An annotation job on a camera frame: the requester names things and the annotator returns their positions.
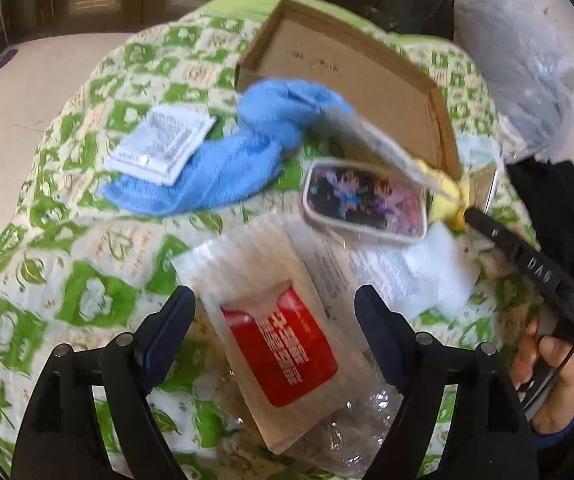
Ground red label wet wipes pack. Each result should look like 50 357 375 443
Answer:
172 214 376 454

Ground blue towel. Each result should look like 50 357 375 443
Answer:
101 78 354 217

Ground clear bag of tissues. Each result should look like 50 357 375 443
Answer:
312 107 449 197

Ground clear crinkled plastic bag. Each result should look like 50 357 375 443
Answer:
226 383 419 480

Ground black garment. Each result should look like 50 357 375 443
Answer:
506 157 574 279

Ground white printed sachet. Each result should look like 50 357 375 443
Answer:
104 104 215 186

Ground grey plastic wrapped pillow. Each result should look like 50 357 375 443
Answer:
454 0 574 159

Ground person's right hand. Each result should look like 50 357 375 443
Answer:
510 315 574 436

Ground brown cardboard tray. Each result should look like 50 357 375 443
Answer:
235 0 461 180

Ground green white small packet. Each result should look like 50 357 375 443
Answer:
455 132 502 168

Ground yellow towel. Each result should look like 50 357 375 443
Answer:
415 158 470 232

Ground green white patterned quilt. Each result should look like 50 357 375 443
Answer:
0 0 540 479

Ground colourful clear pouch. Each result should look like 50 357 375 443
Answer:
301 158 428 247

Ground white cotton pad pack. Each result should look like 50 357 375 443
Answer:
400 222 480 320

